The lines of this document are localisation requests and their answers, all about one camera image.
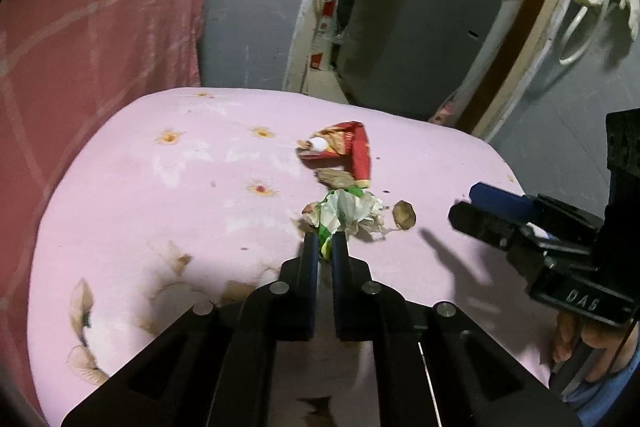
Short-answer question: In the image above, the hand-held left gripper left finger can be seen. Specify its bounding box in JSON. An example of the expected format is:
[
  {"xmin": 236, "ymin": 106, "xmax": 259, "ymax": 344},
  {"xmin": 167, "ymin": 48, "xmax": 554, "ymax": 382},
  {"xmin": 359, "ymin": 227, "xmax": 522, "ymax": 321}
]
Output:
[{"xmin": 61, "ymin": 232, "xmax": 321, "ymax": 427}]

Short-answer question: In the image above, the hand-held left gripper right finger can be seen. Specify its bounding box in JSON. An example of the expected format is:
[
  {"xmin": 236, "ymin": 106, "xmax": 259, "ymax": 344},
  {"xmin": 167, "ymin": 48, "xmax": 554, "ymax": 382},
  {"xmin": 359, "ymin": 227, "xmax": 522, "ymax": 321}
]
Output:
[{"xmin": 331, "ymin": 232, "xmax": 583, "ymax": 427}]

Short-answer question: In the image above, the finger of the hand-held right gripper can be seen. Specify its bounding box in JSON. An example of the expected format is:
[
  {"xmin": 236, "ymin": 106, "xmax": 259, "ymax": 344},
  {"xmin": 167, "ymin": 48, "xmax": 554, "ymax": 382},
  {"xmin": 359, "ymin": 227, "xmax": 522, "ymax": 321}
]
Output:
[
  {"xmin": 469, "ymin": 182, "xmax": 538, "ymax": 225},
  {"xmin": 448, "ymin": 202, "xmax": 521, "ymax": 250}
]

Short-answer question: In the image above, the green white wrapper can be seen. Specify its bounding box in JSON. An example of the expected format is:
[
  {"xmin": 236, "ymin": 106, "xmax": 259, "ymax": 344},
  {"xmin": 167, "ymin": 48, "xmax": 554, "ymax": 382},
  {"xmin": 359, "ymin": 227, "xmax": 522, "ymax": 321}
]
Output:
[{"xmin": 302, "ymin": 187, "xmax": 386, "ymax": 263}]

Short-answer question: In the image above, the person's right forearm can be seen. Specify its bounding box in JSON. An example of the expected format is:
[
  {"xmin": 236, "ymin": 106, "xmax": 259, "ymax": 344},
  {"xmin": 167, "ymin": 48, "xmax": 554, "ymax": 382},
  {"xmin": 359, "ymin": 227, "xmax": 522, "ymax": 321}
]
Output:
[{"xmin": 562, "ymin": 342, "xmax": 638, "ymax": 415}]

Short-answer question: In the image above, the person's right hand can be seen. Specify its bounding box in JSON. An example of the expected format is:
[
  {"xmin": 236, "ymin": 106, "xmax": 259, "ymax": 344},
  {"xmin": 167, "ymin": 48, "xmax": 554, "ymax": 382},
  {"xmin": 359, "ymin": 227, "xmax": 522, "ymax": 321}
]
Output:
[{"xmin": 552, "ymin": 311, "xmax": 628, "ymax": 363}]

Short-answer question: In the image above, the red snack packet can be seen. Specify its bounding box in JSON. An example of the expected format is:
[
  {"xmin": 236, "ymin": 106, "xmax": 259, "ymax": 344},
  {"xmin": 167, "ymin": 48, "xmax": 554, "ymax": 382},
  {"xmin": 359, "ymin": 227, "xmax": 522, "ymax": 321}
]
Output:
[{"xmin": 299, "ymin": 121, "xmax": 372, "ymax": 188}]

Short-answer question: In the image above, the pink flowered sheet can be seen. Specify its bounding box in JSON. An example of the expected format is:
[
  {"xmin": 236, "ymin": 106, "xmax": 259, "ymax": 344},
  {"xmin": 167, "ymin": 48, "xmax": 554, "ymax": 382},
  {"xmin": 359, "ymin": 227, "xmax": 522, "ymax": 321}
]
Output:
[{"xmin": 27, "ymin": 87, "xmax": 556, "ymax": 427}]

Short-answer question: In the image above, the red white bottle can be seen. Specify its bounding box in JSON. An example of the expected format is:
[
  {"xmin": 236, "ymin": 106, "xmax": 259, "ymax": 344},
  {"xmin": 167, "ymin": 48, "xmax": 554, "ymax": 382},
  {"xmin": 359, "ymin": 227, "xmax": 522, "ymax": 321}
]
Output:
[{"xmin": 309, "ymin": 0, "xmax": 342, "ymax": 72}]

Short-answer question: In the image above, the red checked blanket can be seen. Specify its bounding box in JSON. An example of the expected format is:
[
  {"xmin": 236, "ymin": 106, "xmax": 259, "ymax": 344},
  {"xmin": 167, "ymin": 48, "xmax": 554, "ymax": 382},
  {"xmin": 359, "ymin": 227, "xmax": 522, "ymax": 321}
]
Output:
[{"xmin": 0, "ymin": 0, "xmax": 216, "ymax": 408}]

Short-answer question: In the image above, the wooden door frame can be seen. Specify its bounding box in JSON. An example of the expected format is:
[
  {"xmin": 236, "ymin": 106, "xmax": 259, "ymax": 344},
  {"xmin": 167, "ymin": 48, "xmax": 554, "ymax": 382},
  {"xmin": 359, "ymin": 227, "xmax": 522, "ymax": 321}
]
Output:
[{"xmin": 282, "ymin": 0, "xmax": 571, "ymax": 142}]

